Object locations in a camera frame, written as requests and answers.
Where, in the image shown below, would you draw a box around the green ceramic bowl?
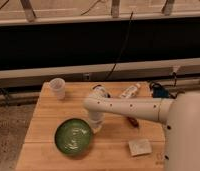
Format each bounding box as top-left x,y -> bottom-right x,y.
54,118 -> 93,156

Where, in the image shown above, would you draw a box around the metal frame leg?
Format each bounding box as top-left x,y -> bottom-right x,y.
20,0 -> 35,22
111,0 -> 120,18
162,0 -> 175,16

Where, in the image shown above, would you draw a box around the black hanging cable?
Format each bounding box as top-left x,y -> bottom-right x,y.
105,10 -> 134,81

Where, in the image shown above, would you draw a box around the black smartphone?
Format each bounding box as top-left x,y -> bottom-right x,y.
93,85 -> 110,98

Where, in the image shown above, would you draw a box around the white sponge block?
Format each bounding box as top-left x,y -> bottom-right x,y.
128,139 -> 152,156

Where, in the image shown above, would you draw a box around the clear plastic bottle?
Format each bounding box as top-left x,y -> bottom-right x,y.
119,83 -> 141,99

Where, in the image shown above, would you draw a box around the metal frame leg left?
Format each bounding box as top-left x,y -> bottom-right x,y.
20,0 -> 35,22

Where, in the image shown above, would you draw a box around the metal frame leg middle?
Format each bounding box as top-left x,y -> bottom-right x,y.
111,0 -> 120,18

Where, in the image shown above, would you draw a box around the metal frame leg right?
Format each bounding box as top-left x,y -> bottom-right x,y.
162,0 -> 175,16

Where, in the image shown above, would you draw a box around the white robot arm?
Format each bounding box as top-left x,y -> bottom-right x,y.
83,90 -> 200,171

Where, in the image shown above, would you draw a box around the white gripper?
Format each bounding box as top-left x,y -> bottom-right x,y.
88,111 -> 103,133

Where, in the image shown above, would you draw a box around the red brown marker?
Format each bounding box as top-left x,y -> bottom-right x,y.
127,117 -> 139,128

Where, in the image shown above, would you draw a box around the black floor cables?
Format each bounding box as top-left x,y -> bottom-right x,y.
148,71 -> 181,100

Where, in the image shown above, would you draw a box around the clear plastic cup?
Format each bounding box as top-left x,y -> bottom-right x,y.
49,78 -> 65,100

